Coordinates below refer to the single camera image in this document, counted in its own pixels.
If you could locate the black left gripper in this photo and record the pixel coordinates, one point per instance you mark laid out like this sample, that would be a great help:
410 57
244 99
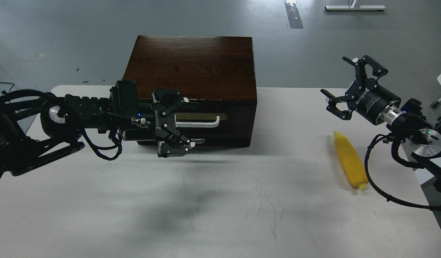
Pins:
149 122

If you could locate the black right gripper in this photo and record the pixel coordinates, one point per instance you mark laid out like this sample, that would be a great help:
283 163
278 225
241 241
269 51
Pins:
372 102

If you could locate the wooden drawer with white handle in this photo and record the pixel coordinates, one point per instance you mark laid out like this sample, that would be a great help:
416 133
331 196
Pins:
236 121

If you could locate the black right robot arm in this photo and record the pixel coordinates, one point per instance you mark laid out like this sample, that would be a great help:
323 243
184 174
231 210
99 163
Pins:
415 142

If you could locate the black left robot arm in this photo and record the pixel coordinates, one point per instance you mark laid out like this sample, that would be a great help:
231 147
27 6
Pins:
38 128

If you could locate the yellow corn cob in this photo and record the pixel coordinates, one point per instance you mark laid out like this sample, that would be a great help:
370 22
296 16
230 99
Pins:
352 165

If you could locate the dark wooden cabinet box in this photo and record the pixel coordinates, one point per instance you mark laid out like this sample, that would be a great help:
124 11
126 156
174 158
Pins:
202 68

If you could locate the white table leg base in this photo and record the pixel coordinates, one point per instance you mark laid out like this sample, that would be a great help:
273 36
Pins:
356 5

